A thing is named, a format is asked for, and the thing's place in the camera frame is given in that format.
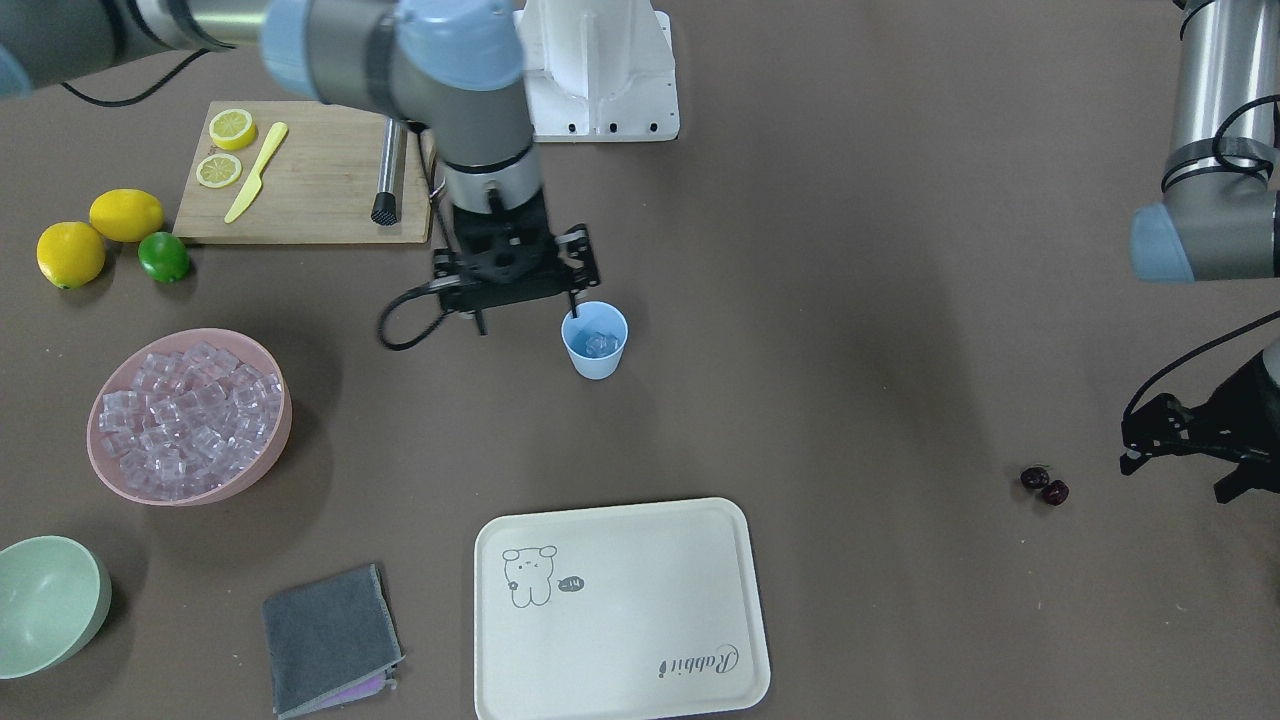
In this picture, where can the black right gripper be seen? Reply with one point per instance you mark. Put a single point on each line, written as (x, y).
(578, 258)

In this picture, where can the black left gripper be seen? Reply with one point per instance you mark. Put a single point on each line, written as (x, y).
(1243, 408)

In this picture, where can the clear ice cube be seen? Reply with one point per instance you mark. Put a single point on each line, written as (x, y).
(597, 345)

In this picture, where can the dark red cherries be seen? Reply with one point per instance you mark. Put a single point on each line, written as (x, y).
(1039, 479)

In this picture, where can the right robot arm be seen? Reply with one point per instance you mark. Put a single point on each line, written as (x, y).
(453, 68)

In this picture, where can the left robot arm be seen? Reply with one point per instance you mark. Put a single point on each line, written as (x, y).
(1216, 221)

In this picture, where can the light blue plastic cup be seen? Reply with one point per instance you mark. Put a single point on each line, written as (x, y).
(586, 318)

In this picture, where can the pink bowl of ice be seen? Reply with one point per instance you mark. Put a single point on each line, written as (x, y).
(192, 418)

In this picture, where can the steel muddler black tip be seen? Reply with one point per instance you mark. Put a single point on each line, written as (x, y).
(386, 205)

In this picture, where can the bamboo cutting board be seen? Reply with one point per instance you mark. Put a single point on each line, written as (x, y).
(318, 188)

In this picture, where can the yellow plastic knife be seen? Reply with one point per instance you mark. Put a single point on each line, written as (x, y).
(252, 186)

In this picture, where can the cream rabbit serving tray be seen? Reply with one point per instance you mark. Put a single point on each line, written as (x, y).
(638, 611)

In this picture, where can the lemon slice lower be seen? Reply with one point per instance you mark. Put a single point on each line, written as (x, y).
(218, 170)

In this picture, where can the lemon slice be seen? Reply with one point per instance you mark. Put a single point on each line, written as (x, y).
(218, 170)
(233, 129)

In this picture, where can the lemon slice upper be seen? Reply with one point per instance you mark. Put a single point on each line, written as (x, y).
(233, 129)

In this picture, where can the green lime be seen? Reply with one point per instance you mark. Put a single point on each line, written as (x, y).
(164, 257)

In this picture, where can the grey folded cloth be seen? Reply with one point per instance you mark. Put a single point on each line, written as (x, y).
(330, 643)

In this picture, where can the yellow lemon upper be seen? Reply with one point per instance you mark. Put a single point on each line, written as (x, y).
(126, 215)

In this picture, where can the yellow lemon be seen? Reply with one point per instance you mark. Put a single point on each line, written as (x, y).
(126, 215)
(70, 254)

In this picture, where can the yellow lemon lower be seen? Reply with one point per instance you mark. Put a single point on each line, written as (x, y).
(70, 254)

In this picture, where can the mint green bowl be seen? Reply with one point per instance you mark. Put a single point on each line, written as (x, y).
(55, 596)

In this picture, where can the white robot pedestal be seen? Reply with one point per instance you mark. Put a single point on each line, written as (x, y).
(599, 71)

